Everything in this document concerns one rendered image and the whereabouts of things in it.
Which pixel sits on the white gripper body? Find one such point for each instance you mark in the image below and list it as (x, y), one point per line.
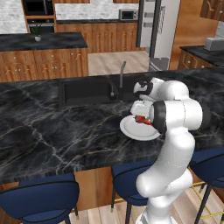
(140, 108)

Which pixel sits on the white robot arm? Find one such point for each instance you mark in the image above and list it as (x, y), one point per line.
(178, 151)

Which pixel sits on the red bell pepper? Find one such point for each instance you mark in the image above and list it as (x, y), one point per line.
(142, 119)

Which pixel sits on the white round plate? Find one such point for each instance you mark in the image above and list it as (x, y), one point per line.
(135, 130)

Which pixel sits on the grey fridge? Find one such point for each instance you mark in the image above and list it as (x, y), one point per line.
(157, 32)

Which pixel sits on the dark grey sink tap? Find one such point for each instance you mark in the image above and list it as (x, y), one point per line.
(121, 75)

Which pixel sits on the black sink basin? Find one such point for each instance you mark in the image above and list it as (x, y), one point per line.
(87, 92)

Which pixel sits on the wooden side base cabinet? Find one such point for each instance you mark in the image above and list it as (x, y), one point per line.
(189, 60)

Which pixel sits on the blue bar stool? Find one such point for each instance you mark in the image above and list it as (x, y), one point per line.
(128, 183)
(208, 167)
(40, 197)

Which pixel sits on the wooden base cabinet run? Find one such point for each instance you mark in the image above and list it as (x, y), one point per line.
(99, 36)

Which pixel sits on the grey microwave oven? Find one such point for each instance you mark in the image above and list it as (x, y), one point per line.
(128, 14)

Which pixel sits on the grey toaster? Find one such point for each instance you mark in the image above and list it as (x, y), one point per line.
(214, 44)

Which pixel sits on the wooden kitchen island cabinets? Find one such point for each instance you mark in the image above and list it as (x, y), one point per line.
(43, 62)

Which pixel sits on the green plant in white pot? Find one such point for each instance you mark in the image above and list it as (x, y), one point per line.
(37, 32)

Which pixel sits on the black built-in oven stack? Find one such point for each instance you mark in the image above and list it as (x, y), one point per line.
(38, 11)

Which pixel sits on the wooden wall cupboard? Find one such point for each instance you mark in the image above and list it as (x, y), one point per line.
(212, 9)
(126, 1)
(71, 1)

